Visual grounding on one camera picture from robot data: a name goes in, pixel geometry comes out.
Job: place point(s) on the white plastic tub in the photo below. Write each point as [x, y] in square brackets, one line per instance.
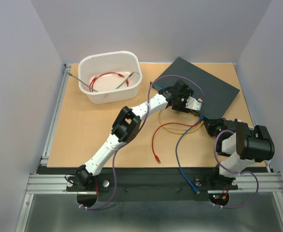
[110, 77]

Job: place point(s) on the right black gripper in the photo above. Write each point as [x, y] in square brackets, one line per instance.
[210, 123]

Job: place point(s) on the aluminium frame rail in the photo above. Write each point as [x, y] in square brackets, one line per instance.
[44, 183]

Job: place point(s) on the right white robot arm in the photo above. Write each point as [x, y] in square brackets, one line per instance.
[236, 147]

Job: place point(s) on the dark network switch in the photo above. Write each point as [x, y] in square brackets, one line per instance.
[217, 94]

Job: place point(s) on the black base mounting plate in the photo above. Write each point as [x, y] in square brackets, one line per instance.
[141, 184]

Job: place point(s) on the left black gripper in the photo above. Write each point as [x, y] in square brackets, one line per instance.
[186, 93]

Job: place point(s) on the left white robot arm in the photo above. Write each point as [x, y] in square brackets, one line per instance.
[130, 121]

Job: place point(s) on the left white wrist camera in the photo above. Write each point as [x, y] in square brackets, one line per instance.
[193, 104]

